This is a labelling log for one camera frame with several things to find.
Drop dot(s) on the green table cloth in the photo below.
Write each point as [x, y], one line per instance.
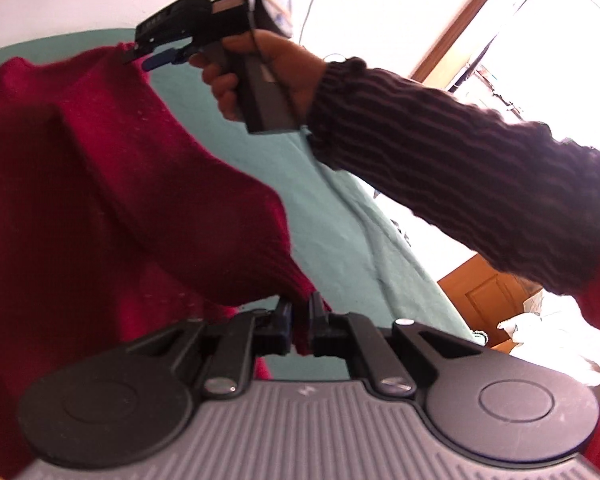
[339, 239]

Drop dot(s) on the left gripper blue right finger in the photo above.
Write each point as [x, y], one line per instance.
[329, 333]

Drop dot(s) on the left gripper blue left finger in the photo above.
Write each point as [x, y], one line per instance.
[275, 330]

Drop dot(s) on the dark red knit sweater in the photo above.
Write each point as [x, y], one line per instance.
[115, 222]

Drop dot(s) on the person right hand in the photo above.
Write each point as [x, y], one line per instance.
[296, 69]

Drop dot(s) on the wooden door frame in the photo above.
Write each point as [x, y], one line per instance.
[445, 41]

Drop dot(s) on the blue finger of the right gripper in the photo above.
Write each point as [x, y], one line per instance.
[134, 52]
[167, 57]

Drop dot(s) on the forearm in striped dark sleeve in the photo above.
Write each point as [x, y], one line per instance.
[528, 203]

